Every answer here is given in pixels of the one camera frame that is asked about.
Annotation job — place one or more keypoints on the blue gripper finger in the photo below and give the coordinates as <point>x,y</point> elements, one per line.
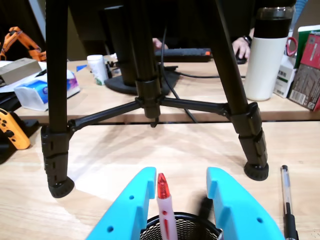
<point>242,212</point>
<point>122,215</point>

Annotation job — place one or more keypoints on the red retractable pen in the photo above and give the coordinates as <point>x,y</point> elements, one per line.
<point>165,210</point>

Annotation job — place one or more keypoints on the capped black gel pen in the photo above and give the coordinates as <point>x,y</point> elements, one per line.
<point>290,220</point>

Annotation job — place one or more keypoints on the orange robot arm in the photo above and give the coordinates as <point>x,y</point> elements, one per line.
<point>25,40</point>

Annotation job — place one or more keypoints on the black mesh pen holder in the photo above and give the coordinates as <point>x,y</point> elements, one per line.
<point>190,225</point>

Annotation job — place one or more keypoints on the bystander left hand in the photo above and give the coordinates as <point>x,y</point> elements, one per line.
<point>242,47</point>

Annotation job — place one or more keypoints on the bystander right hand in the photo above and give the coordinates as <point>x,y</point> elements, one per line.
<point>161,45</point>

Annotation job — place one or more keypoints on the black monitor stand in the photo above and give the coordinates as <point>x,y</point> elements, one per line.
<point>120,85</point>

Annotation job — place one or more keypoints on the white medicine box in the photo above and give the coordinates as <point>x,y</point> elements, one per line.
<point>283,80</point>

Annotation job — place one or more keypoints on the orange game controller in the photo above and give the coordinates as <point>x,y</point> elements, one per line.
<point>12,130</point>

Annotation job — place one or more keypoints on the white pill bottle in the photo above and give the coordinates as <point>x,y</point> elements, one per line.
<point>97,70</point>

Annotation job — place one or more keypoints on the white thermos black lid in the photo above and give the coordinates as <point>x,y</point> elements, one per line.
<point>265,65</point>

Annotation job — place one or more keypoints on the blue white tissue pack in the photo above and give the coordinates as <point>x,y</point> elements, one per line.
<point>32,92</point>

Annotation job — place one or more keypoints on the black computer mouse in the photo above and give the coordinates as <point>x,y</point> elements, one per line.
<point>241,60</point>

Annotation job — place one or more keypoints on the black keyboard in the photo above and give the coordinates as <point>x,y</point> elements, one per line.
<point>182,55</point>

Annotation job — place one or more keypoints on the black wrist watch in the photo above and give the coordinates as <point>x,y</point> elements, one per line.
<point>248,40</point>

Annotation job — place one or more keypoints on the beige cardboard box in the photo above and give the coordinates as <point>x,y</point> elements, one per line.
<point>17,70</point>

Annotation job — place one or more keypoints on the black camera tripod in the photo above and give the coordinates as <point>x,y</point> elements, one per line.
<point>57,75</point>

